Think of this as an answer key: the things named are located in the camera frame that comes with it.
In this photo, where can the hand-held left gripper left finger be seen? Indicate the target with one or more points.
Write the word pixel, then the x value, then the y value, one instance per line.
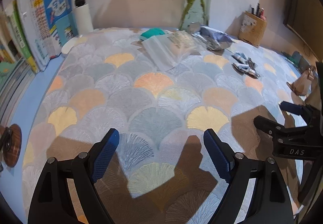
pixel 106 155

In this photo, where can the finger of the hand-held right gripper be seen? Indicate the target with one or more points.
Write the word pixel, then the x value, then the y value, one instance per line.
pixel 267 125
pixel 290 107

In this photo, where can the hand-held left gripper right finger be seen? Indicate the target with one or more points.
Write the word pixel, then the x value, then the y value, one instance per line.
pixel 217 155

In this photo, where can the tan handbag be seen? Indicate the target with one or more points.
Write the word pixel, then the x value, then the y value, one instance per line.
pixel 304 82

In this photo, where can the dark green object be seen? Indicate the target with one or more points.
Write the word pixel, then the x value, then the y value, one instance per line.
pixel 296 58

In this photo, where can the fan pattern table mat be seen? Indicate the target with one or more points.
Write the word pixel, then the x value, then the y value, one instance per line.
pixel 151 102

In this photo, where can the beige pen holder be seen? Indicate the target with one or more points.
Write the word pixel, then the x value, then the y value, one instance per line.
pixel 252 30

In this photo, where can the round wooden disc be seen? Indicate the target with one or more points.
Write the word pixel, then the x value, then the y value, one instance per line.
pixel 14 145

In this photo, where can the light blue desk pad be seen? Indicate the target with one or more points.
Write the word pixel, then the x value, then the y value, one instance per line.
pixel 25 102

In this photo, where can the bunch of pens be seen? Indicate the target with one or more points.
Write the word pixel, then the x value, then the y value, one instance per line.
pixel 258 12

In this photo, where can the silver purple patterned packet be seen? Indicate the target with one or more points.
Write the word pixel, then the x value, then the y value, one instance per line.
pixel 214 38

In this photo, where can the white oval object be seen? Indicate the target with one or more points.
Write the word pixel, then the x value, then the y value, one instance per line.
pixel 69 46

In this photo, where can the clear plastic zip bag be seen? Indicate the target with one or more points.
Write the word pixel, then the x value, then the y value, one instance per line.
pixel 164 52

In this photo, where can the teal green cloth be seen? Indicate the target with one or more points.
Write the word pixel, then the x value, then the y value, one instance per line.
pixel 152 33

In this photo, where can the blue cover booklet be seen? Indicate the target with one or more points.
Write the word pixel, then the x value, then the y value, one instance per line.
pixel 58 12

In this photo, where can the row of upright books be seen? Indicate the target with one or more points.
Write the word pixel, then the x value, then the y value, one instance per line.
pixel 12 34

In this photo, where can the white chart booklet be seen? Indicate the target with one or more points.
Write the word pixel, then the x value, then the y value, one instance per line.
pixel 35 6

